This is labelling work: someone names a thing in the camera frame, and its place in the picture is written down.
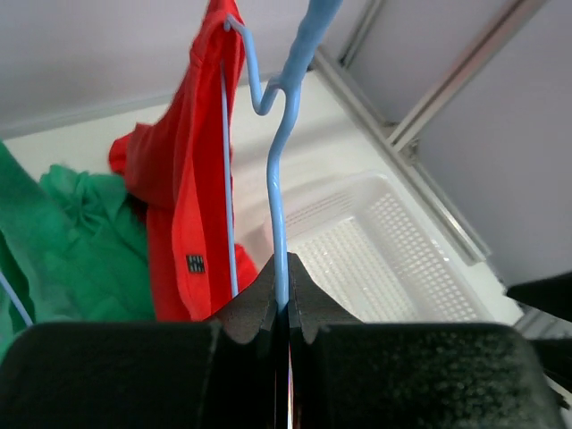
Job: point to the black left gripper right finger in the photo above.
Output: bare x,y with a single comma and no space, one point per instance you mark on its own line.
350,374

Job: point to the light blue wire hanger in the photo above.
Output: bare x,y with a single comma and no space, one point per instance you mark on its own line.
310,33

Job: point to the green tank top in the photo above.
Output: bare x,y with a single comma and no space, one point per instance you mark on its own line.
71,249

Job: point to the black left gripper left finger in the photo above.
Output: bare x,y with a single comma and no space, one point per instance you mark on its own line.
213,374

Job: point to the aluminium right frame posts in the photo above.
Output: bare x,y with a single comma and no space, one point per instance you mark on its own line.
399,141

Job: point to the white plastic perforated basket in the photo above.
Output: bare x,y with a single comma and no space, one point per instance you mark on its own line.
365,248

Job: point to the red tank top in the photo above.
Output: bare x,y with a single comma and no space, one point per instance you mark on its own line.
176,167

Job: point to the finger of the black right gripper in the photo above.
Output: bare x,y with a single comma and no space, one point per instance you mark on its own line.
551,295

